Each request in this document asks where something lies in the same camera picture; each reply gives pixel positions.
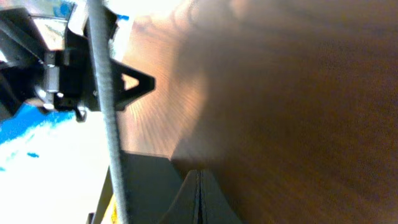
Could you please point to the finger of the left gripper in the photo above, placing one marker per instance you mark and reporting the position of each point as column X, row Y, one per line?
column 131, row 84

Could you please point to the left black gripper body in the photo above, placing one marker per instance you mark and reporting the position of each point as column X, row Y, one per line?
column 51, row 80

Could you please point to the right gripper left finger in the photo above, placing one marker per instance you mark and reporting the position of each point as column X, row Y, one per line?
column 185, row 207

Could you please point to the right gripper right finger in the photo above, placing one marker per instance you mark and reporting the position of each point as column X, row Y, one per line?
column 214, row 207

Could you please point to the dark green box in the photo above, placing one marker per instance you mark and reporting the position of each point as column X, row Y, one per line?
column 139, row 187

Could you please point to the yellow snack bag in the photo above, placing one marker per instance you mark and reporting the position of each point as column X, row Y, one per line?
column 111, row 215

